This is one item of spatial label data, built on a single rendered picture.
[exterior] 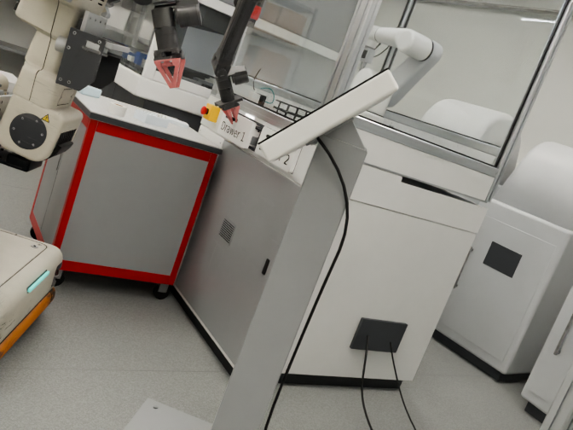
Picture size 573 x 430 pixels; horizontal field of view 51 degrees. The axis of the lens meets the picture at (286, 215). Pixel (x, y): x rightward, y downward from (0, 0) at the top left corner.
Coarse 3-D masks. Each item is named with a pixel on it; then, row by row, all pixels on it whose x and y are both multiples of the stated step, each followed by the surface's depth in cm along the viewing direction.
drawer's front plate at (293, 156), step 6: (264, 126) 238; (264, 132) 237; (270, 132) 233; (264, 138) 236; (258, 150) 238; (300, 150) 216; (294, 156) 216; (276, 162) 225; (282, 162) 222; (288, 162) 218; (294, 162) 217; (282, 168) 221; (288, 168) 218
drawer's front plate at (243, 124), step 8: (224, 120) 260; (240, 120) 248; (248, 120) 242; (224, 128) 259; (232, 128) 253; (240, 128) 246; (248, 128) 241; (224, 136) 257; (232, 136) 251; (240, 136) 245; (248, 136) 240; (240, 144) 244; (248, 144) 241
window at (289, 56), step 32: (288, 0) 249; (320, 0) 229; (352, 0) 211; (256, 32) 267; (288, 32) 244; (320, 32) 224; (256, 64) 261; (288, 64) 239; (320, 64) 220; (256, 96) 256; (288, 96) 234; (320, 96) 216
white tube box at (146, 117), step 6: (138, 114) 256; (144, 114) 253; (150, 114) 256; (156, 114) 264; (144, 120) 253; (150, 120) 255; (156, 120) 257; (162, 120) 259; (168, 120) 262; (162, 126) 261
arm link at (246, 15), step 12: (240, 0) 211; (252, 0) 206; (240, 12) 213; (240, 24) 217; (228, 36) 220; (240, 36) 221; (228, 48) 224; (216, 60) 231; (228, 60) 227; (216, 72) 230; (228, 72) 232
